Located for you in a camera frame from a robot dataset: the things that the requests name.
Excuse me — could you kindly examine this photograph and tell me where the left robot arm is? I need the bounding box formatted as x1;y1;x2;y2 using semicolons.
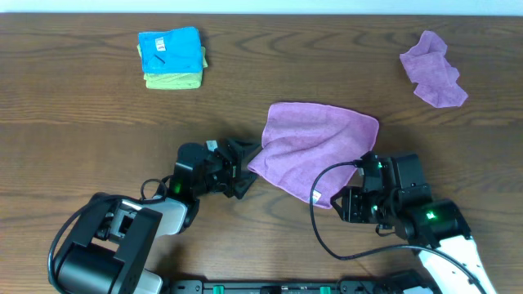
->
47;138;260;294

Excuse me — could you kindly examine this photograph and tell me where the right camera cable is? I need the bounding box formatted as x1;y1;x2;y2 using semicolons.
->
308;161;491;294

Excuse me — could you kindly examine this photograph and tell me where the purple cloth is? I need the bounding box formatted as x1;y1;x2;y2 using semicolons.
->
400;30;468;109
248;102;379;209

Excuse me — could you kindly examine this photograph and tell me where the folded green cloth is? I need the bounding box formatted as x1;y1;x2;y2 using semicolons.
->
136;43;208;91

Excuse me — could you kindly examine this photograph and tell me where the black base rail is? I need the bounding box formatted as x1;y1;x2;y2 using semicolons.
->
161;269;441;294

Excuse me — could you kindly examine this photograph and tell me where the crumpled purple cloth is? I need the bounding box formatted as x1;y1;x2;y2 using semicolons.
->
400;30;468;109

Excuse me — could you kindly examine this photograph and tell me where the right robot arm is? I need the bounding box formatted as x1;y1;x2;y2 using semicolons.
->
331;185;496;293

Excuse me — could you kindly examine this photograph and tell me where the folded blue cloth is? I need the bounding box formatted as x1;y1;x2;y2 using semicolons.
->
138;27;203;74

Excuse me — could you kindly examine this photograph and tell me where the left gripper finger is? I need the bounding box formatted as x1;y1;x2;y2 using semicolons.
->
226;138;261;166
232;167;257;199

